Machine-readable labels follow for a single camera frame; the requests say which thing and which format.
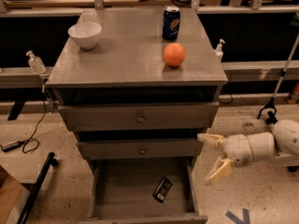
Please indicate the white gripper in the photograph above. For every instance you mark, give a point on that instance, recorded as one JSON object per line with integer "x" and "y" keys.
{"x": 239, "y": 149}

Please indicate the black rxbar chocolate bar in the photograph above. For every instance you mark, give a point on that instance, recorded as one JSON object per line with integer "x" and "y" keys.
{"x": 162, "y": 190}

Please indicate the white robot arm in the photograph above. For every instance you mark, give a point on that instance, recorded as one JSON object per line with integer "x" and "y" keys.
{"x": 280, "y": 146}

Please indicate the top grey drawer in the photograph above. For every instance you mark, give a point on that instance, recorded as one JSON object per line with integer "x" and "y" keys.
{"x": 83, "y": 118}

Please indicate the grey wooden drawer cabinet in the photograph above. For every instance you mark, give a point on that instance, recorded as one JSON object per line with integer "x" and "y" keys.
{"x": 127, "y": 68}

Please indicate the open bottom grey drawer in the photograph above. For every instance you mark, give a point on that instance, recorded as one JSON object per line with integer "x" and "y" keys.
{"x": 122, "y": 193}

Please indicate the middle grey drawer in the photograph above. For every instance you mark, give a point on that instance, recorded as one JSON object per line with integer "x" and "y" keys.
{"x": 139, "y": 149}

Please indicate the grabber reacher tool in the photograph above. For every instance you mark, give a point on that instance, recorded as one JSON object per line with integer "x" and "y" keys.
{"x": 270, "y": 106}

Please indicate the black metal leg right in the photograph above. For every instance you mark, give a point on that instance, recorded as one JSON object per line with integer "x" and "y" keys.
{"x": 293, "y": 168}

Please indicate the black metal leg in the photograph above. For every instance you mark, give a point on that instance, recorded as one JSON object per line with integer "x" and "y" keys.
{"x": 50, "y": 161}
{"x": 293, "y": 168}

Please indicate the orange bottle on shelf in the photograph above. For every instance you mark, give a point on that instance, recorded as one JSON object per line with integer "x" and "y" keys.
{"x": 293, "y": 95}

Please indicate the white pump bottle right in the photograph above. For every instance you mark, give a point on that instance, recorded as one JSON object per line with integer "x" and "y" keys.
{"x": 218, "y": 49}

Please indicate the orange fruit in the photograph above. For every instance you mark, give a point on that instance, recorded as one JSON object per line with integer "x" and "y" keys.
{"x": 174, "y": 54}

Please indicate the blue pepsi can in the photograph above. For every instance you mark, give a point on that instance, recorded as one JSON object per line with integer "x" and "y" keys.
{"x": 171, "y": 23}

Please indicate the black metal leg left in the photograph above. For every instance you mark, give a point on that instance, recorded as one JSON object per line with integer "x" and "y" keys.
{"x": 50, "y": 161}

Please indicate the white ceramic bowl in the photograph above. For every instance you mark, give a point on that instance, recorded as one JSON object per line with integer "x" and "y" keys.
{"x": 85, "y": 34}

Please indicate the clear sanitizer bottle left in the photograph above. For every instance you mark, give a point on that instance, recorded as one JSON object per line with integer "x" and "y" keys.
{"x": 35, "y": 63}

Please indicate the brown cardboard box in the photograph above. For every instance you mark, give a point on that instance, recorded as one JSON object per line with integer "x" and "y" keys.
{"x": 10, "y": 198}

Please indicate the black power adapter with cable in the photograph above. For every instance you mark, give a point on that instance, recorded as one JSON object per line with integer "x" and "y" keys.
{"x": 28, "y": 142}

